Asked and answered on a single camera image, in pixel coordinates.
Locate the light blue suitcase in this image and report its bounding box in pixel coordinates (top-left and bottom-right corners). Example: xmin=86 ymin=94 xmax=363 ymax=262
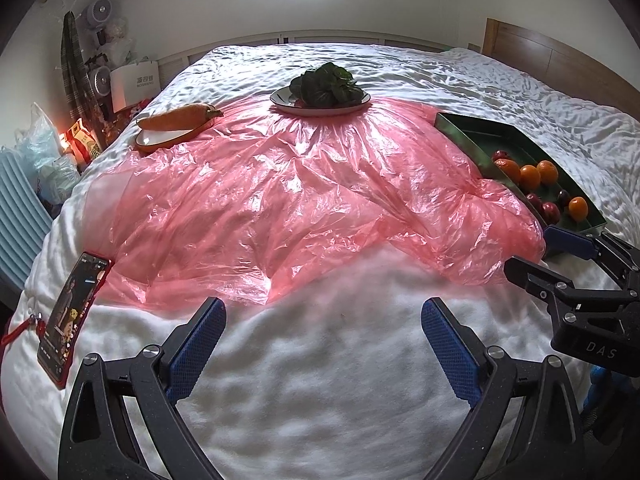
xmin=1 ymin=148 xmax=52 ymax=292

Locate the orange mandarin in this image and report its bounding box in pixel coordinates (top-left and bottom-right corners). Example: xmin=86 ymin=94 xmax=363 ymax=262
xmin=494 ymin=158 xmax=521 ymax=184

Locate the orange mandarin tray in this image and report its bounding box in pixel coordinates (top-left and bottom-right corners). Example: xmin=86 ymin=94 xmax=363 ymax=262
xmin=536 ymin=160 xmax=559 ymax=186

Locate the green leafy vegetable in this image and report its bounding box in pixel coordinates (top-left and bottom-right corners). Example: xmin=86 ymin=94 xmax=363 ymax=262
xmin=288 ymin=62 xmax=364 ymax=103

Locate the small red apple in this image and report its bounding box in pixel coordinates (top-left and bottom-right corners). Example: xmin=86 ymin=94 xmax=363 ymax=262
xmin=526 ymin=193 xmax=542 ymax=210
xmin=491 ymin=150 xmax=510 ymax=162

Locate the smartphone in red case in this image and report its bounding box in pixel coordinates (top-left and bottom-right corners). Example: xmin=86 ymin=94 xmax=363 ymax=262
xmin=37 ymin=252 xmax=113 ymax=390

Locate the red yellow snack package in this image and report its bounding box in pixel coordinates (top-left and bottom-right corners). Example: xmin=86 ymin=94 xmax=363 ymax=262
xmin=63 ymin=118 xmax=102 ymax=166

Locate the blue translucent plastic bag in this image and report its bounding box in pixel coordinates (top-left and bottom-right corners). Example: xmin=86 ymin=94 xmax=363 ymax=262
xmin=14 ymin=103 xmax=80 ymax=206

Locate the dark purple plum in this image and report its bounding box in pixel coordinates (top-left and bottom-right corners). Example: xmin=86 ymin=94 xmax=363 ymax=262
xmin=556 ymin=190 xmax=572 ymax=207

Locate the pink plastic sheet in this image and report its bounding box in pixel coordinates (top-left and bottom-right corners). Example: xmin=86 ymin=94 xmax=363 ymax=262
xmin=80 ymin=98 xmax=546 ymax=316

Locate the wooden headboard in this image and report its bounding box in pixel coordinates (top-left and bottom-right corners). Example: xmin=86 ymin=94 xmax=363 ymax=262
xmin=482 ymin=18 xmax=640 ymax=118

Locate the right blue gloved hand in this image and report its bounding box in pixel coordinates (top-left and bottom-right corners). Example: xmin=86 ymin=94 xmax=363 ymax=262
xmin=584 ymin=366 xmax=639 ymax=410

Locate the orange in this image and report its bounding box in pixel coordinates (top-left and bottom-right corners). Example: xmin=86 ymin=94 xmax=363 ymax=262
xmin=567 ymin=196 xmax=589 ymax=223
xmin=518 ymin=165 xmax=540 ymax=192

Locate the plaid scarf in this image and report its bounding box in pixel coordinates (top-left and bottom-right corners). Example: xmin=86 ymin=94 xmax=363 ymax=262
xmin=61 ymin=11 xmax=103 ymax=134

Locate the upper small fan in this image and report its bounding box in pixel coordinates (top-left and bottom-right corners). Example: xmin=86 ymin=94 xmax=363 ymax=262
xmin=82 ymin=0 xmax=113 ymax=29

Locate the orange rimmed oval plate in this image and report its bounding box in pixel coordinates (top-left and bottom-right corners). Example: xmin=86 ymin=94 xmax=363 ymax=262
xmin=134 ymin=117 xmax=216 ymax=155

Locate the white round plate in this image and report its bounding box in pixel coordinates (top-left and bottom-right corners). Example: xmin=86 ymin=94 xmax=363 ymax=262
xmin=269 ymin=87 xmax=371 ymax=117

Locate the carrot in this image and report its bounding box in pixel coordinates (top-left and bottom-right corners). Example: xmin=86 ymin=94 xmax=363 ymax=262
xmin=138 ymin=103 xmax=224 ymax=131

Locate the lower small fan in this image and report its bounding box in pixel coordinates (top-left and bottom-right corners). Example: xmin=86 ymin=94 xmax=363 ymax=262
xmin=89 ymin=66 xmax=111 ymax=99

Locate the white paper box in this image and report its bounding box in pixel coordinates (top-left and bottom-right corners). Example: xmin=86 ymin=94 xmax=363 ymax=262
xmin=110 ymin=61 xmax=160 ymax=112

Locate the small fan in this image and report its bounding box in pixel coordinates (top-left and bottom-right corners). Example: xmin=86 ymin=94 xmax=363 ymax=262
xmin=82 ymin=0 xmax=113 ymax=29
xmin=89 ymin=66 xmax=111 ymax=99

